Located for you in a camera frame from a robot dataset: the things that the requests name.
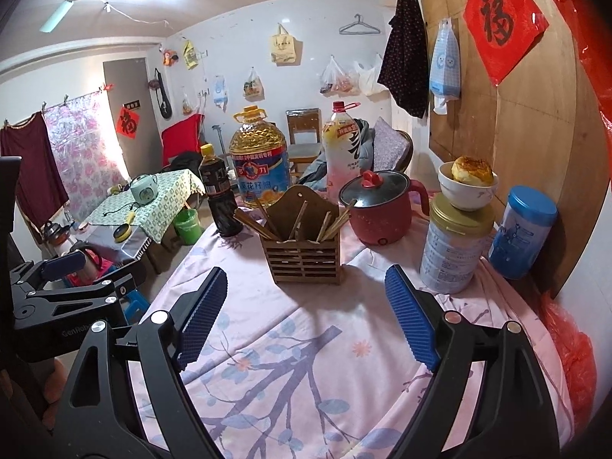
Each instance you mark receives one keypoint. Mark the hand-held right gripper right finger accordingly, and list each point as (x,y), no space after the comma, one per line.
(411,320)

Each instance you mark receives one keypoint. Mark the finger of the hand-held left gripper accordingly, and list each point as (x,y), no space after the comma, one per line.
(95,291)
(62,265)

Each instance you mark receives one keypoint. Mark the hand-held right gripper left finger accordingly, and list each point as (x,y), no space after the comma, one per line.
(203,320)

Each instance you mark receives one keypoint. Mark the bundle of bamboo chopsticks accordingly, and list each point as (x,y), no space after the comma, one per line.
(251,222)

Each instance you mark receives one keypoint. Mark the wooden chopstick holder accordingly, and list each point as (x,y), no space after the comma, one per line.
(301,263)

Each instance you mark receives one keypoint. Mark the steel electric kettle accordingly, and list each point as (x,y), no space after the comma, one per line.
(91,253)

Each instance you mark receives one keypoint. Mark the dark teapot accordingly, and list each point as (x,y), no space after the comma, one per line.
(53,234)

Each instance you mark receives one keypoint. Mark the blue plastic stool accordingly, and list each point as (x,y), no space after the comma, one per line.
(136,308)

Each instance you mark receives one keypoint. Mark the yellow round disc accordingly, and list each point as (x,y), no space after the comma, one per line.
(122,234)

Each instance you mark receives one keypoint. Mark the pink floral tablecloth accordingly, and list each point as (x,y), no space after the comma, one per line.
(334,306)

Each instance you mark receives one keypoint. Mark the white milk powder can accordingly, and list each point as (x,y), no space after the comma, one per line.
(454,253)

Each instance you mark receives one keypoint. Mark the dark furniture panel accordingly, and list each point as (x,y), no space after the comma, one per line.
(8,201)

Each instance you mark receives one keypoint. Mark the green plastic bucket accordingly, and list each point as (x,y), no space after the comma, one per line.
(189,227)

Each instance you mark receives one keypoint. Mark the side table with green cloth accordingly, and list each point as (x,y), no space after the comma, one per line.
(162,215)

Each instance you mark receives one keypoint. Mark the maroon hanging cloth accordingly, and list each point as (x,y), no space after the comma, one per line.
(33,167)

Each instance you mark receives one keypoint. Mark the red electric cooking pot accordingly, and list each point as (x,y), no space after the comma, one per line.
(382,220)

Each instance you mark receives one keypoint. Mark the mint green rice cooker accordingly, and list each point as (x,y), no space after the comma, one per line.
(143,191)

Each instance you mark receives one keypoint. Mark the pink floral curtain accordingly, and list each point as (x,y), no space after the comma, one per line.
(81,153)

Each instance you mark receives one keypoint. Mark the dark soy sauce bottle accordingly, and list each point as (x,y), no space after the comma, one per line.
(220,201)

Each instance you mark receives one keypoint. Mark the white ceramic bowl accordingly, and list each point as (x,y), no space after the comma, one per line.
(468,196)

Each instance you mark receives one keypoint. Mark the blue round can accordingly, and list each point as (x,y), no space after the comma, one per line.
(521,234)

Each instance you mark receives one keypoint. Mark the small red paper decoration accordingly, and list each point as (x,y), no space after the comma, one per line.
(128,123)

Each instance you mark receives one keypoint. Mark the black clothing heap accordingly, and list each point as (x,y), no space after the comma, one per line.
(184,161)

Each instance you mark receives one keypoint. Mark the baked bun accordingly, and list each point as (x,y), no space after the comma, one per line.
(471,169)

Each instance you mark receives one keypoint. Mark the yellow cooking oil jug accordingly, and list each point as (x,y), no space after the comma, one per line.
(260,167)

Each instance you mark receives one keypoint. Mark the red plastic bag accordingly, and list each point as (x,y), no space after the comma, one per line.
(571,358)

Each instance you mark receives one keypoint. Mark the red cloth on chair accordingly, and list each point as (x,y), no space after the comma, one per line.
(184,136)

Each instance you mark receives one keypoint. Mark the purple patterned cushion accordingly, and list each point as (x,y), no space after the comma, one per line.
(389,143)

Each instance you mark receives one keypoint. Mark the white drink bottle red cap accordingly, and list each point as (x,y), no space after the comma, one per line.
(339,153)

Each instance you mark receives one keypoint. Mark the metal crutch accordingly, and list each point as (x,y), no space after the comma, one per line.
(217,136)

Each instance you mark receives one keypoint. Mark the black hanging bag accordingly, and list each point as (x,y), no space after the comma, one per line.
(165,103)

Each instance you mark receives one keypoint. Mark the grey door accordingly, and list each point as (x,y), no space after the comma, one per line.
(129,81)

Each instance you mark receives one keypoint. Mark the small hanging clear packet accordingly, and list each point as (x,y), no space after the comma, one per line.
(186,105)

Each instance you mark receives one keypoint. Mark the plywood board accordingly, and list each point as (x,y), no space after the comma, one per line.
(526,143)

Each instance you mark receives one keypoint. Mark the wooden chair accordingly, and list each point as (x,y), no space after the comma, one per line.
(303,126)

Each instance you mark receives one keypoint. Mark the small blue white packet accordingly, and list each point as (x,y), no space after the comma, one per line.
(220,91)

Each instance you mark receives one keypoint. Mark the orange hanging toy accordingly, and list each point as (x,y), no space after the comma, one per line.
(169,58)

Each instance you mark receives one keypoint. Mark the small plastic bag with snacks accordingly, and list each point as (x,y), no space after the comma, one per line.
(253,87)

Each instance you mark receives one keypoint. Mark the white plastic bag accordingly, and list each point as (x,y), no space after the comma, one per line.
(370,79)

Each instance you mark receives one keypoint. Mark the yellow hanging packet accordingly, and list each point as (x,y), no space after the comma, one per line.
(190,56)

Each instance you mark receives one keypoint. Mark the clear plastic bag with food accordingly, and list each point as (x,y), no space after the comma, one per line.
(337,79)

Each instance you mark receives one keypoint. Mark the blue white tissue pack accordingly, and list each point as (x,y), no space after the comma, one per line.
(444,67)

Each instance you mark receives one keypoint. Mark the dark dotted hanging garment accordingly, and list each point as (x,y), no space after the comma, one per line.
(404,57)

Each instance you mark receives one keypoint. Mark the beige tote bag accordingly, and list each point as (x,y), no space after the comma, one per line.
(286,48)

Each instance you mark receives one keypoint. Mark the large red paper decoration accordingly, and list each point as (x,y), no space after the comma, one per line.
(502,19)

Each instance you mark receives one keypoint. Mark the red hanging plastic sheet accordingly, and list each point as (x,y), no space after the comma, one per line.
(588,57)

